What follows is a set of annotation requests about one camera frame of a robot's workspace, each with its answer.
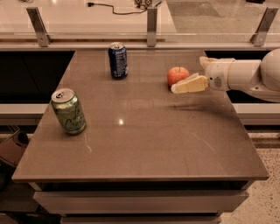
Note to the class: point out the dark chair at left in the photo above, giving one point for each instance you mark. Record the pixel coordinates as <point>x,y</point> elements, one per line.
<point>12,149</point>

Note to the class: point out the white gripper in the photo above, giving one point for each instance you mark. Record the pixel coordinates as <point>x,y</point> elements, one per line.
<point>217,74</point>

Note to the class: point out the right metal bracket post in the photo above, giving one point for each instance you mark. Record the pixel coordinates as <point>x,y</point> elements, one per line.
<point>259,37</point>

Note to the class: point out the green LaCroix can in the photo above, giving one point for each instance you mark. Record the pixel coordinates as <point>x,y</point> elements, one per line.
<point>67,108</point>

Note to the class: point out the metal bracket post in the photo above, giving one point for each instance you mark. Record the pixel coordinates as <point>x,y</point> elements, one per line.
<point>259,37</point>
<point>37,23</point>
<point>152,18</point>

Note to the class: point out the middle metal bracket post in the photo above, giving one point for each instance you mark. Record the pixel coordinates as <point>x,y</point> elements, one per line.
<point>152,18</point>

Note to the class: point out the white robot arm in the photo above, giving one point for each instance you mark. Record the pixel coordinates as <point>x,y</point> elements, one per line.
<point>259,78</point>

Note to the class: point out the blue soda can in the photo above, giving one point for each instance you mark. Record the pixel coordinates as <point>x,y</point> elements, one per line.
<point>118,60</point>

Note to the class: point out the grey table drawer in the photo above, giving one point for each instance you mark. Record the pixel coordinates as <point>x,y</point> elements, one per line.
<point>141,202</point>

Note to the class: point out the left metal bracket post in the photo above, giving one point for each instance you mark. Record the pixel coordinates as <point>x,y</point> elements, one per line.
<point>37,23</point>

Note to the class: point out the red apple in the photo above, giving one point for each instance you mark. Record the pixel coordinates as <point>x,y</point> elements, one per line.
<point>176,74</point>

